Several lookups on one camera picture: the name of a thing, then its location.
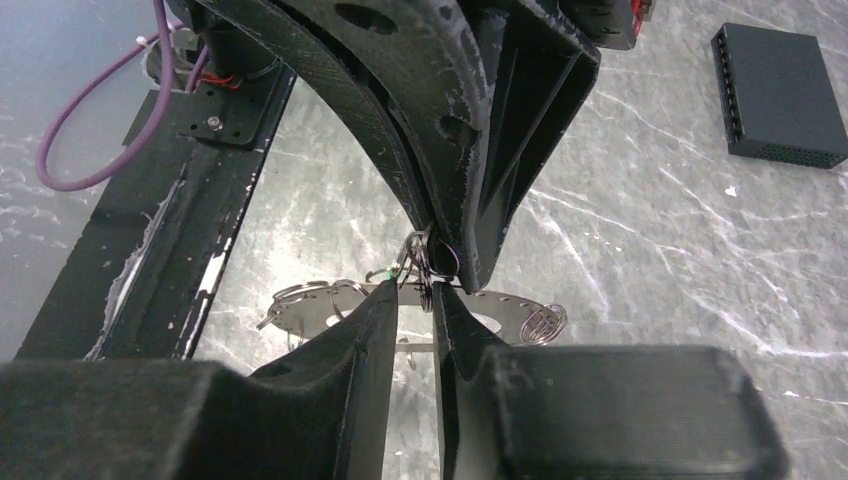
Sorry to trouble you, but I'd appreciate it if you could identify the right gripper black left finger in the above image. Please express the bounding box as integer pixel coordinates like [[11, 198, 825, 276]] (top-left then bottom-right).
[[1, 281, 399, 479]]

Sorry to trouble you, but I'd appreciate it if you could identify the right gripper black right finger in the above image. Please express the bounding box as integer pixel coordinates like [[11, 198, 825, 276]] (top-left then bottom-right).
[[433, 286, 790, 479]]

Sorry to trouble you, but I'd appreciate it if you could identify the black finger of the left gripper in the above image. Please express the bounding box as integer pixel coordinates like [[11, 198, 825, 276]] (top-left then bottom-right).
[[206, 1, 494, 265]]

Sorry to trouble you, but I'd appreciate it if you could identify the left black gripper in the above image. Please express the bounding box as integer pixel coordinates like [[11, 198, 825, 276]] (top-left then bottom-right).
[[459, 0, 656, 293]]

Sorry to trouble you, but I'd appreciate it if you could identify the metal disc with keyrings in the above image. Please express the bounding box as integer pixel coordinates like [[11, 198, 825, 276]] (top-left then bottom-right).
[[257, 231, 568, 375]]

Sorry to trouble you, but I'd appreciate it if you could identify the green key tag with keys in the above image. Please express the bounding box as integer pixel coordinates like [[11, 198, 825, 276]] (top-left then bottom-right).
[[365, 265, 401, 284]]

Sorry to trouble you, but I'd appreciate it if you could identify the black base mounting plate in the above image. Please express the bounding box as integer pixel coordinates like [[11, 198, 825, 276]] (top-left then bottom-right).
[[17, 64, 295, 360]]

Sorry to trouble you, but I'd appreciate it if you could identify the black flat tray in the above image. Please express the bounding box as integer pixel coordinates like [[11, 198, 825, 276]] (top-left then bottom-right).
[[710, 22, 847, 170]]

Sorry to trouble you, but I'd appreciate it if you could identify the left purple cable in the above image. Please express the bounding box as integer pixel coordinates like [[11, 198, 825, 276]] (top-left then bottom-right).
[[34, 0, 213, 193]]

